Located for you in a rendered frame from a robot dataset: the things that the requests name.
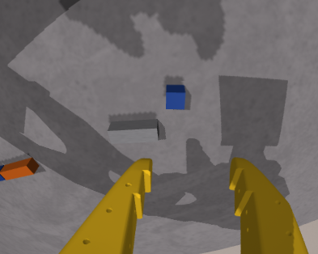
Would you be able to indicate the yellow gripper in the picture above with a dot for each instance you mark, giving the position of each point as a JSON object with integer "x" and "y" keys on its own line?
{"x": 267, "y": 222}

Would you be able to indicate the orange rod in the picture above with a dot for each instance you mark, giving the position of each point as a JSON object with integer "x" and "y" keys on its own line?
{"x": 18, "y": 169}

